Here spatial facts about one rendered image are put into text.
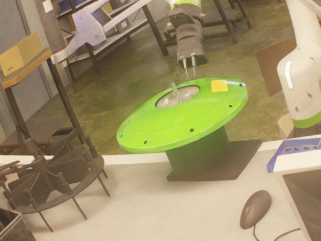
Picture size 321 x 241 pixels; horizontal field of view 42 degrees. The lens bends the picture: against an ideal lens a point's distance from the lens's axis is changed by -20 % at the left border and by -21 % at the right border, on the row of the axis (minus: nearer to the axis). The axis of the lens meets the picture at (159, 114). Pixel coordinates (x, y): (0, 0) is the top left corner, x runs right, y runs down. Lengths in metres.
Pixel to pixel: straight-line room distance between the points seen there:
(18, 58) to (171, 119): 3.08
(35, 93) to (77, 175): 5.39
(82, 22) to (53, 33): 0.09
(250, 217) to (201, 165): 0.29
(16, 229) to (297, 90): 0.83
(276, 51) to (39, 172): 1.13
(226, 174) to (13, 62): 3.18
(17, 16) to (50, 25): 5.57
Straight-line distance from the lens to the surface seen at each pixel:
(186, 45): 1.33
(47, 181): 1.26
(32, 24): 6.74
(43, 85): 6.70
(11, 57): 4.08
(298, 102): 1.23
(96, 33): 0.95
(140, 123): 1.09
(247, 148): 1.15
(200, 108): 1.03
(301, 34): 1.33
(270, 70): 1.95
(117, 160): 1.41
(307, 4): 0.83
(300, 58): 1.23
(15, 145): 4.62
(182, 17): 1.33
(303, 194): 0.40
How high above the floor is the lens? 1.45
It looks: 19 degrees down
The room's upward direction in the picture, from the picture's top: 23 degrees counter-clockwise
